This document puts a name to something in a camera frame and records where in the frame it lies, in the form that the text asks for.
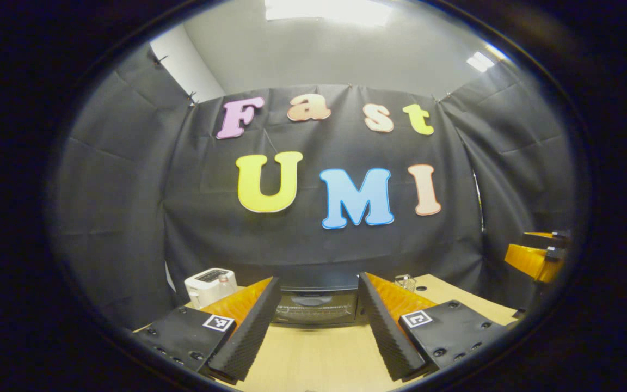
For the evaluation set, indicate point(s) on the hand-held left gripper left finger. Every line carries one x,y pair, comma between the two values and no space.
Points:
251,337

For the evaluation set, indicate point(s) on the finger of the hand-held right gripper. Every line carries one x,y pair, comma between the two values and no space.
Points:
542,235
526,261

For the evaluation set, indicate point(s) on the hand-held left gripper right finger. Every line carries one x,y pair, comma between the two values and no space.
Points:
387,335

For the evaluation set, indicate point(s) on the black electric oven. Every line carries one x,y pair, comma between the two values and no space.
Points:
319,313

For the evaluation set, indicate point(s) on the white toaster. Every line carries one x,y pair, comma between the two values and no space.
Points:
202,288

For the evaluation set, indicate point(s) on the small ceiling light panel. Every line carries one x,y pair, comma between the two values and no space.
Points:
479,61

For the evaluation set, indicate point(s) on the large ceiling light panel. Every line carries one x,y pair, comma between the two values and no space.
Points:
324,11

